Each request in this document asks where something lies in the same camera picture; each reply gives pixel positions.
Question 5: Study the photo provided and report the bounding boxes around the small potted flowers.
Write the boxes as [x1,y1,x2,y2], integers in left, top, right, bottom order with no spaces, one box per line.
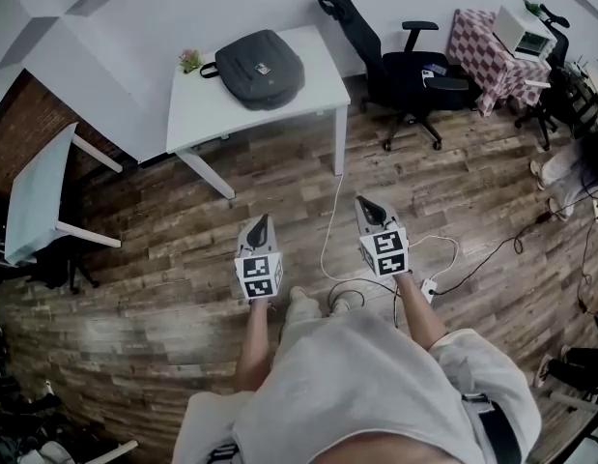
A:
[178,47,205,74]

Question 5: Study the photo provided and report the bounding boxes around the white table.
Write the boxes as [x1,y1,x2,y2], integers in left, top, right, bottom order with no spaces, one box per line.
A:
[164,24,353,200]
[3,122,124,267]

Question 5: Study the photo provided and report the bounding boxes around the person's left forearm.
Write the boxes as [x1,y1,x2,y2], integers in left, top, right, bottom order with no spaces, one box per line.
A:
[234,300,274,396]

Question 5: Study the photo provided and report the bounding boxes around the person's white shirt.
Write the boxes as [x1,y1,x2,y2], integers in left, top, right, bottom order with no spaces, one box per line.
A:
[170,306,544,464]

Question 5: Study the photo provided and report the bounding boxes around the black cable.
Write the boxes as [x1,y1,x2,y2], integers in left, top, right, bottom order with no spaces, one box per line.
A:
[435,210,554,296]

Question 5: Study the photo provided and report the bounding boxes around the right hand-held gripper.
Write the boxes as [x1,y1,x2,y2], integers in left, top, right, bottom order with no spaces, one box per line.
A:
[354,195,410,280]

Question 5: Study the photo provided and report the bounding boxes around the dark grey backpack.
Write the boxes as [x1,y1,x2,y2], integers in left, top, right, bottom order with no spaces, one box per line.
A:
[199,29,307,112]

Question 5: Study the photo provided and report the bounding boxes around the white cable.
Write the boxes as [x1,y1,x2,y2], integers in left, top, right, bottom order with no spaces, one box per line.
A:
[320,173,461,288]

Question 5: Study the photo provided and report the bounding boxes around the red white checkered tablecloth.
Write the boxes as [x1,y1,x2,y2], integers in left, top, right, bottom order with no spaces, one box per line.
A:
[446,8,554,118]

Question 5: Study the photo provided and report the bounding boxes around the white microwave oven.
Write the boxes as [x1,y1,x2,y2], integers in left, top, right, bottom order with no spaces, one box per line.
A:
[492,5,558,63]

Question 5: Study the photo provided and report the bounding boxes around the person's right forearm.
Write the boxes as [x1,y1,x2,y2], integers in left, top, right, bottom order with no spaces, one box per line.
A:
[393,271,448,353]

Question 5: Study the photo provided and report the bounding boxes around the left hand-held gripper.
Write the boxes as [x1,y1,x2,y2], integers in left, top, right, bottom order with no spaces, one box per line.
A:
[234,214,286,305]

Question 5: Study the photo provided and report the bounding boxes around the person's light trousers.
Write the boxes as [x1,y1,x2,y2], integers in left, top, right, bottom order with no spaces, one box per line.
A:
[277,286,360,357]

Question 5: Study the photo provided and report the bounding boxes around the black office chair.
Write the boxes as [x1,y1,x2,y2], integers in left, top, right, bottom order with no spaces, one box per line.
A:
[514,5,598,152]
[313,0,471,153]
[16,247,100,295]

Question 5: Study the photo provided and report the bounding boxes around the black shoulder strap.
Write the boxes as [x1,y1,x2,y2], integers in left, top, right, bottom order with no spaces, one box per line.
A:
[462,391,523,464]

